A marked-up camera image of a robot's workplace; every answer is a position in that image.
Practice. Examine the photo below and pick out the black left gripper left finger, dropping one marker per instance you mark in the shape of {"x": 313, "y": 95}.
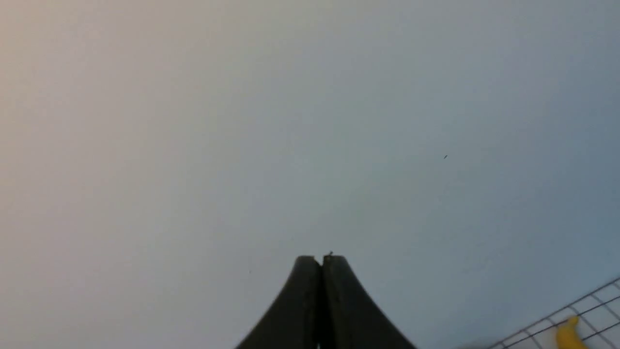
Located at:
{"x": 290, "y": 321}

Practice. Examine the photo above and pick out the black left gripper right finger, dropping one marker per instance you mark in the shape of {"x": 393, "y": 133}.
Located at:
{"x": 353, "y": 319}

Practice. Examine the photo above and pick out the yellow banana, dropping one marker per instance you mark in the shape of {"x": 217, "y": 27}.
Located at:
{"x": 567, "y": 336}

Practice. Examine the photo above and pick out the white black grid tablecloth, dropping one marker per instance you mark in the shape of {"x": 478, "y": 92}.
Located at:
{"x": 599, "y": 322}

